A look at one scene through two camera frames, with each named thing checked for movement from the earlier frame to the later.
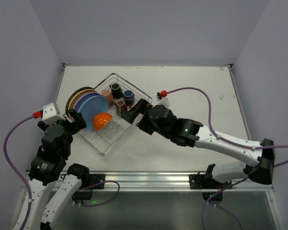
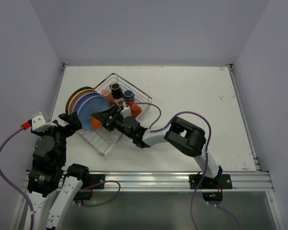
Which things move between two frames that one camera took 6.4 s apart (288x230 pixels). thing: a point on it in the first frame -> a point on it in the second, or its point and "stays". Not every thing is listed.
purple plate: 82,97 stays
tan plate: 77,95 stays
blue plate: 91,106 stays
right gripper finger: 141,106 -> 113,111
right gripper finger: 130,115 -> 103,117
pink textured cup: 107,94 stays
